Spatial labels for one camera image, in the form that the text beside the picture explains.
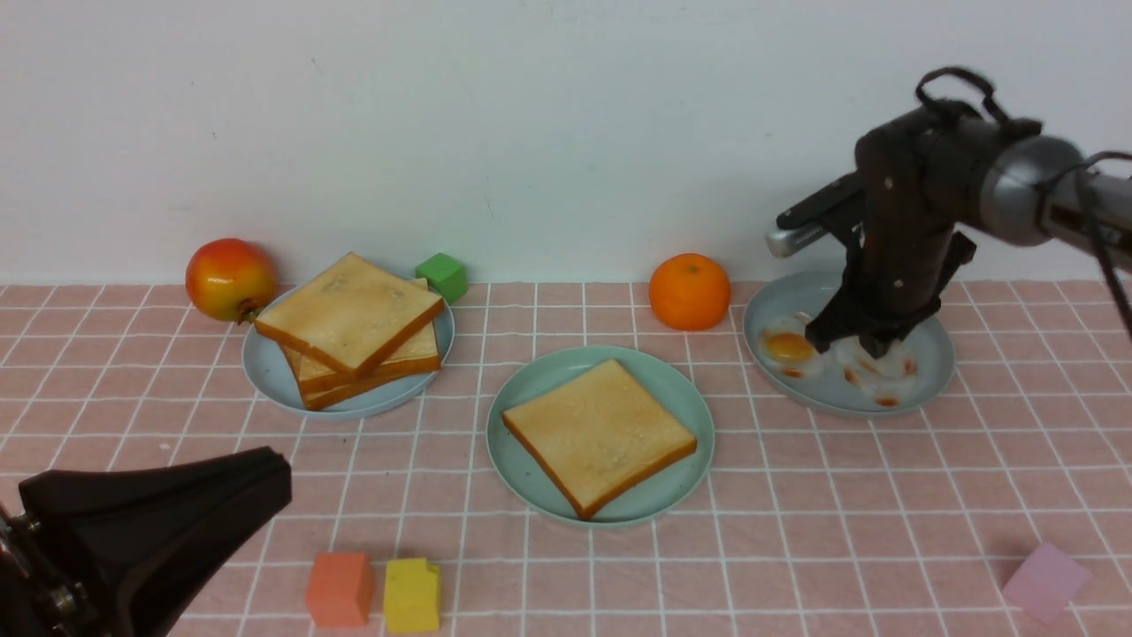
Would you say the grey egg plate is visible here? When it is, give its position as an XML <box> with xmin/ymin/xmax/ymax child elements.
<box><xmin>741</xmin><ymin>272</ymin><xmax>957</xmax><ymax>419</ymax></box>

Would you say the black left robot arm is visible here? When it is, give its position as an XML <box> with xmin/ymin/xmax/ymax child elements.
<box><xmin>3</xmin><ymin>302</ymin><xmax>872</xmax><ymax>636</ymax></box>

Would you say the green cube block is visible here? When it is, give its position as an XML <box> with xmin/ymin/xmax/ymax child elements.
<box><xmin>414</xmin><ymin>253</ymin><xmax>469</xmax><ymax>305</ymax></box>

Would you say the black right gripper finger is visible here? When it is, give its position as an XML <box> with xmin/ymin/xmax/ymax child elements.
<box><xmin>804</xmin><ymin>295</ymin><xmax>864</xmax><ymax>352</ymax></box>
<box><xmin>860</xmin><ymin>321</ymin><xmax>911</xmax><ymax>359</ymax></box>

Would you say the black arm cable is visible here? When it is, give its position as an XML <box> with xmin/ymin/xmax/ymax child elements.
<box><xmin>914</xmin><ymin>66</ymin><xmax>1132</xmax><ymax>346</ymax></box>

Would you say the pink cube block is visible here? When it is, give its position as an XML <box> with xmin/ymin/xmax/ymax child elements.
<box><xmin>1002</xmin><ymin>541</ymin><xmax>1092</xmax><ymax>625</ymax></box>

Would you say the toast slice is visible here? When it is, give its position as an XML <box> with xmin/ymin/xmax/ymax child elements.
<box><xmin>501</xmin><ymin>359</ymin><xmax>698</xmax><ymax>520</ymax></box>
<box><xmin>254</xmin><ymin>253</ymin><xmax>446</xmax><ymax>380</ymax></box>
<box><xmin>283</xmin><ymin>278</ymin><xmax>441</xmax><ymax>395</ymax></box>
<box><xmin>288</xmin><ymin>355</ymin><xmax>441</xmax><ymax>411</ymax></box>

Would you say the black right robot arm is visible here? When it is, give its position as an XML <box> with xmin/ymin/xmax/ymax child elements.
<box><xmin>806</xmin><ymin>100</ymin><xmax>1129</xmax><ymax>358</ymax></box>

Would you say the yellow notched block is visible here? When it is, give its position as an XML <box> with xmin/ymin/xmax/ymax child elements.
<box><xmin>383</xmin><ymin>559</ymin><xmax>441</xmax><ymax>634</ymax></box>

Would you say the orange mandarin fruit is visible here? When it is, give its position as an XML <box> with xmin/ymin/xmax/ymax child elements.
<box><xmin>648</xmin><ymin>253</ymin><xmax>731</xmax><ymax>332</ymax></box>

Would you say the orange cube block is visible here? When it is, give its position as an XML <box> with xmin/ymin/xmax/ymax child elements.
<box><xmin>306</xmin><ymin>552</ymin><xmax>376</xmax><ymax>628</ymax></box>

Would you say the red yellow apple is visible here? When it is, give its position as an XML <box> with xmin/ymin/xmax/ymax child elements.
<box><xmin>185</xmin><ymin>238</ymin><xmax>278</xmax><ymax>324</ymax></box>

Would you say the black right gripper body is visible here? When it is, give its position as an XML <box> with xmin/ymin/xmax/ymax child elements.
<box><xmin>840</xmin><ymin>100</ymin><xmax>1001</xmax><ymax>337</ymax></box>

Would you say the blue-grey bread plate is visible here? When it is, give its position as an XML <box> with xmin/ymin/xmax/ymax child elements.
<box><xmin>242</xmin><ymin>332</ymin><xmax>440</xmax><ymax>422</ymax></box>

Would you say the teal centre plate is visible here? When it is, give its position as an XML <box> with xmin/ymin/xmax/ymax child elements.
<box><xmin>486</xmin><ymin>346</ymin><xmax>715</xmax><ymax>527</ymax></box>

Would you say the fried egg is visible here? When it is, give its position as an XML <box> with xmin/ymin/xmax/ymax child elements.
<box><xmin>841</xmin><ymin>342</ymin><xmax>919</xmax><ymax>408</ymax></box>
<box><xmin>833</xmin><ymin>337</ymin><xmax>880</xmax><ymax>372</ymax></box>
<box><xmin>757</xmin><ymin>311</ymin><xmax>827</xmax><ymax>380</ymax></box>

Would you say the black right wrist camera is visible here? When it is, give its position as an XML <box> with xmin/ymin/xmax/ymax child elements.
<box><xmin>765</xmin><ymin>171</ymin><xmax>866</xmax><ymax>258</ymax></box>

